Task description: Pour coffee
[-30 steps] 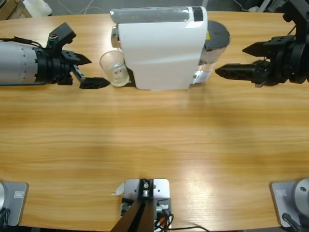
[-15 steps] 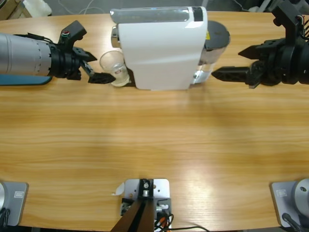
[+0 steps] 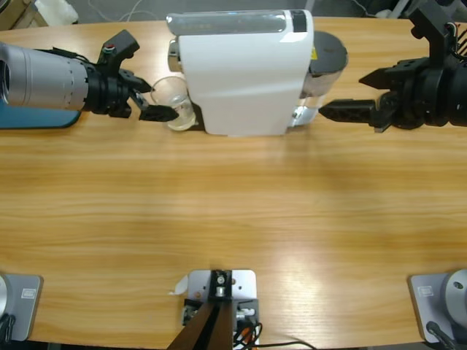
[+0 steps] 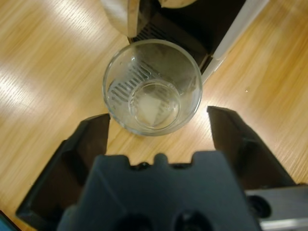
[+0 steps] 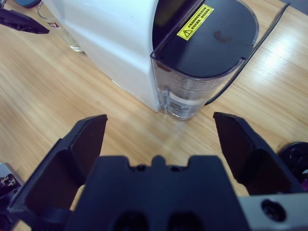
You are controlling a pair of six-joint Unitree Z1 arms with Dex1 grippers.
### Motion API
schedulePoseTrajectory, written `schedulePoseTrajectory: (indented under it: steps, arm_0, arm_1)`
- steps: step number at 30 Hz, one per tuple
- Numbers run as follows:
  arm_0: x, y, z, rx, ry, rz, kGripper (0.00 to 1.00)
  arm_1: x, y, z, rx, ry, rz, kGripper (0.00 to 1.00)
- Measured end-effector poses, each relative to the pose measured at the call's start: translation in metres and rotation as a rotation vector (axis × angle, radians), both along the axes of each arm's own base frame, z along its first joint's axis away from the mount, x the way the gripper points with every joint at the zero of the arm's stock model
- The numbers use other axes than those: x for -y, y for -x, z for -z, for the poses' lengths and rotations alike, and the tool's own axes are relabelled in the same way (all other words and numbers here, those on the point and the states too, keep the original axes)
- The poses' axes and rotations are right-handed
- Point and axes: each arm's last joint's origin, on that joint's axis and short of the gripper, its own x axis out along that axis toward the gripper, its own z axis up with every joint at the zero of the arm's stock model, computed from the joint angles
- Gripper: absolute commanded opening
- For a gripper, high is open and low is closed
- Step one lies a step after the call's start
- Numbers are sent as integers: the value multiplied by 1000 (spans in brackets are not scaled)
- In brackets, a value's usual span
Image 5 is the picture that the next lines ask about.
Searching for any white capsule coffee machine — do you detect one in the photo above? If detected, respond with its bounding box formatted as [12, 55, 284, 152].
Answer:
[42, 0, 209, 113]

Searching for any clear water tank black lid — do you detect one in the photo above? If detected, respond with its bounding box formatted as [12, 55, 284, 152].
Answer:
[149, 0, 260, 122]

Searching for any yellow warning sticker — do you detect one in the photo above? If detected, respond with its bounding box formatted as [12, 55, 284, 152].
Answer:
[177, 4, 215, 41]

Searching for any black capsule holder with rods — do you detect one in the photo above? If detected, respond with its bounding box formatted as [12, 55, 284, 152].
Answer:
[278, 141, 308, 185]

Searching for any black machine power cable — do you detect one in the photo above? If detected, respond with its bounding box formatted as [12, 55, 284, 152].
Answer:
[204, 2, 291, 106]

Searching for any clear drinking glass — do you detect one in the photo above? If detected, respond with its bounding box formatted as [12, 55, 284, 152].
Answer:
[38, 1, 85, 53]

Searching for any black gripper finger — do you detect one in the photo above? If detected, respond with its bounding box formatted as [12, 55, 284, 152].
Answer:
[7, 114, 108, 215]
[0, 8, 51, 35]
[213, 112, 305, 196]

